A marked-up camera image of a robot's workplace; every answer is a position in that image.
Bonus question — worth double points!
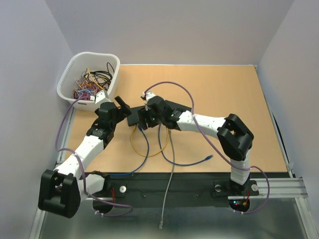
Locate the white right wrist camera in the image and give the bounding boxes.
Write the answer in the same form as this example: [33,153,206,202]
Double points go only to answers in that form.
[141,92,156,102]

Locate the tangled coloured wire bundle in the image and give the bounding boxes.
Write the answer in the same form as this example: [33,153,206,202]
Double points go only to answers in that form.
[72,62,116,101]

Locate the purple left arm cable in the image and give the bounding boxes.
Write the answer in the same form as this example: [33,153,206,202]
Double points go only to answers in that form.
[55,98,134,217]

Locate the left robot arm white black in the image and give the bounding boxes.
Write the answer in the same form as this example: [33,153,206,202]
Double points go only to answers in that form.
[38,96,131,218]

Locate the aluminium mounting rail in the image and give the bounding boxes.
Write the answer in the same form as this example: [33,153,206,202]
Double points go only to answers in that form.
[83,177,310,200]

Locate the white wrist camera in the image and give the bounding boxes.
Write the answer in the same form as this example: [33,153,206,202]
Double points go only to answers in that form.
[141,92,156,102]
[90,90,110,105]

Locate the white plastic basket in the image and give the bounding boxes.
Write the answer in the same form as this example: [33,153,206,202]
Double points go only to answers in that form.
[56,52,120,112]

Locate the grey ethernet cable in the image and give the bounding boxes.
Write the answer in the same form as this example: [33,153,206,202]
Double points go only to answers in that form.
[159,128,175,230]

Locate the dark blue ethernet cable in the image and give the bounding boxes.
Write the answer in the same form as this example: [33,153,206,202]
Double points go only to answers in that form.
[109,125,150,177]

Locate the black network switch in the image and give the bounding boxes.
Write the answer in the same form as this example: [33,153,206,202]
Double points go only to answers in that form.
[127,106,145,127]
[165,100,191,112]

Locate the yellow ethernet cable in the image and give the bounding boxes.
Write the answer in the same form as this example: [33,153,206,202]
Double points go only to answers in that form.
[130,123,169,157]

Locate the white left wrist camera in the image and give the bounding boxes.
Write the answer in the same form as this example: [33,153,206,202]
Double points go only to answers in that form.
[90,90,110,105]

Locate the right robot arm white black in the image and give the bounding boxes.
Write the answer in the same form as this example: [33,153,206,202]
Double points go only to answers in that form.
[138,92,254,194]

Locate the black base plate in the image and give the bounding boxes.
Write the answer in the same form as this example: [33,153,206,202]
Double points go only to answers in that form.
[84,171,260,209]

